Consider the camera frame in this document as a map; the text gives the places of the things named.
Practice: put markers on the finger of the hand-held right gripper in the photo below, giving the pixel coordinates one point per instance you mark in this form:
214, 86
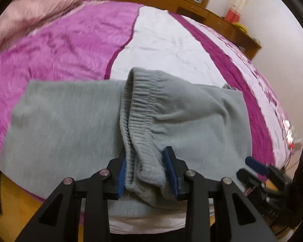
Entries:
256, 165
247, 177

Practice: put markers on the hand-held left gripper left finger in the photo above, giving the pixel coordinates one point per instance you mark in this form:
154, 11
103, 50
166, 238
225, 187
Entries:
121, 179

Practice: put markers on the wooden wall cabinet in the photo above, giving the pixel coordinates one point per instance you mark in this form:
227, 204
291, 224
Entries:
217, 17

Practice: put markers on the yellow object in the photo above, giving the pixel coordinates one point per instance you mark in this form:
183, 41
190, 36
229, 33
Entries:
240, 27

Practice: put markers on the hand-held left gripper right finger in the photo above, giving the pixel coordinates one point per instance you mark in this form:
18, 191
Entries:
170, 174

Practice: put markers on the floral curtain with red hem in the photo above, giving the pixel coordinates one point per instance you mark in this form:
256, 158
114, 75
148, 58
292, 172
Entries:
236, 2

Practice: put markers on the grey pants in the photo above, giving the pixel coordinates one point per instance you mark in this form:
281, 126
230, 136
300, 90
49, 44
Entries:
65, 121

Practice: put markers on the purple and white bedspread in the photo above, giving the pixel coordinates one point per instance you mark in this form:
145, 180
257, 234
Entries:
65, 42

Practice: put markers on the glittery small object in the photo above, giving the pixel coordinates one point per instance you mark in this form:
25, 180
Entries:
289, 132

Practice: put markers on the pink checked quilt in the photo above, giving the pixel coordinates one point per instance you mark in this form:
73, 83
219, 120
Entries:
35, 10

